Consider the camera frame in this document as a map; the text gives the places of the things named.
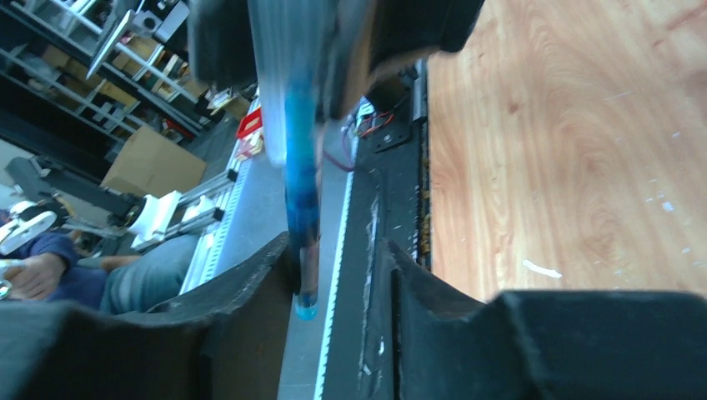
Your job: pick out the seated person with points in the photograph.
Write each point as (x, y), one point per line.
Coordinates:
(52, 270)

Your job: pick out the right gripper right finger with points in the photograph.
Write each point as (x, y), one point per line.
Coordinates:
(444, 344)

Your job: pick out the metal storage shelf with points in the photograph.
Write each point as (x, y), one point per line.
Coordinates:
(135, 51)

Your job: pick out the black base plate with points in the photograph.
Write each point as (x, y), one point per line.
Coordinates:
(385, 204)

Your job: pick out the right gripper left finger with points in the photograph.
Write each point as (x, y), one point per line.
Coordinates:
(225, 339)

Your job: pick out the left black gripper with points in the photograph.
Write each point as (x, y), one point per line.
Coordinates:
(360, 36)

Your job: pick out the translucent blue pen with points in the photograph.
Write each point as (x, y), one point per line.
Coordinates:
(302, 200)

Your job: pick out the clear pen cap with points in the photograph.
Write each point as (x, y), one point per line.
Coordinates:
(285, 40)

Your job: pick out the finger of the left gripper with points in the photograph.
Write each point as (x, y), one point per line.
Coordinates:
(220, 44)

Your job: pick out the cardboard box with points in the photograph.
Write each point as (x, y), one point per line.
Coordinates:
(149, 163)

